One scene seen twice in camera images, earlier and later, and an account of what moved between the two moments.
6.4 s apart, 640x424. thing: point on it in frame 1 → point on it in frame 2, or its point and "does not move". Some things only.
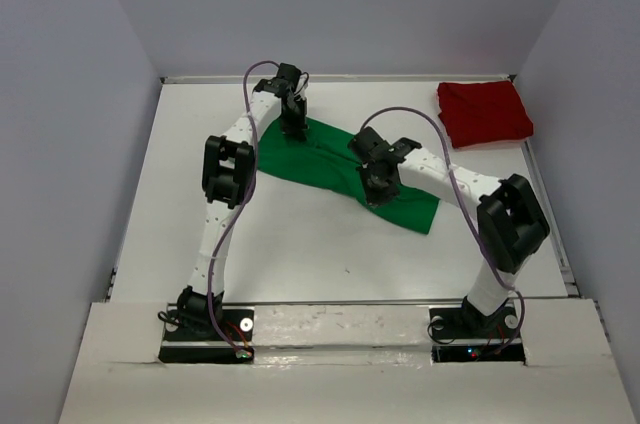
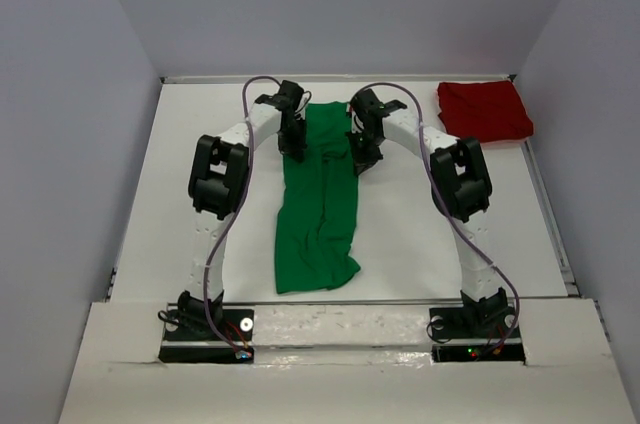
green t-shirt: (328, 156) → (315, 238)
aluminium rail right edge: (571, 288) does not move
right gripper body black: (375, 191) → (365, 149)
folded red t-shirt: (478, 114) does not move
